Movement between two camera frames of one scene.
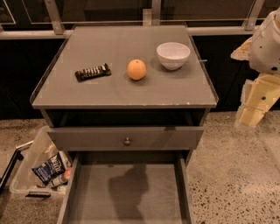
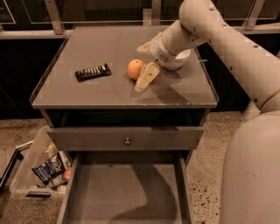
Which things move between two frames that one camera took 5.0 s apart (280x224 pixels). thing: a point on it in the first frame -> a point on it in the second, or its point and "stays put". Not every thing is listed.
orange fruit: [136, 69] stays put
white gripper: [266, 48] -> [157, 52]
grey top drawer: [140, 138] stays put
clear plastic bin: [25, 182] stays put
